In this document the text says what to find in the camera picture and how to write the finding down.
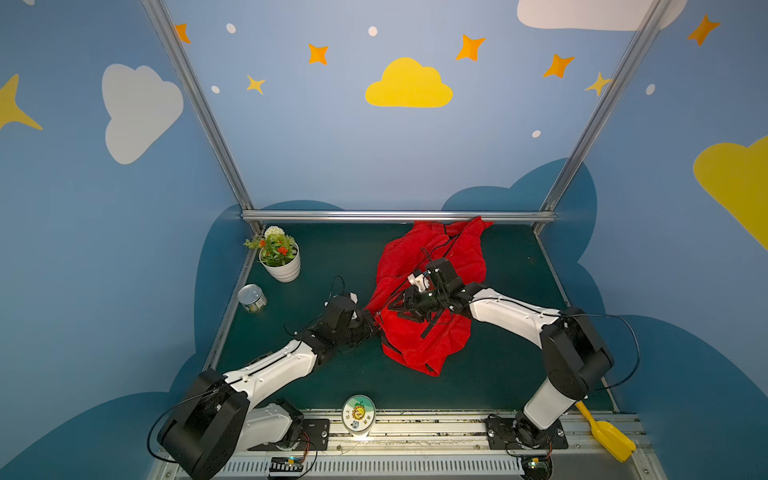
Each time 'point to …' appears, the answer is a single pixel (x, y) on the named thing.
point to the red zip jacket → (411, 249)
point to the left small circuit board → (286, 464)
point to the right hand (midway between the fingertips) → (393, 308)
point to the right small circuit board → (537, 467)
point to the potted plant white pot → (279, 254)
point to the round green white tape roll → (359, 414)
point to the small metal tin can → (252, 298)
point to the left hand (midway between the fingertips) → (384, 319)
